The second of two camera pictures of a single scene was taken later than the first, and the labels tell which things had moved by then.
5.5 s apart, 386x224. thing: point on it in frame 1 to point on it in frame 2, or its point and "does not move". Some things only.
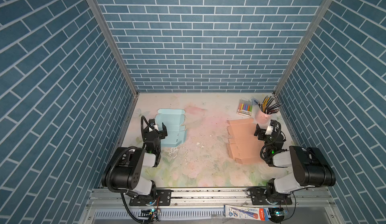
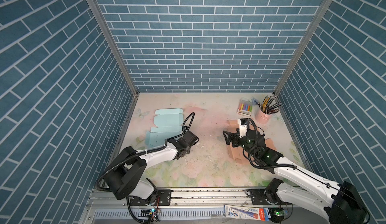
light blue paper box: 173,119 does not move
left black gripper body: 161,135 to 187,151
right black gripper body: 267,139 to 242,142
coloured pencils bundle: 266,107 does not move
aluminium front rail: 208,206 does not move
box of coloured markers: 245,108 does not move
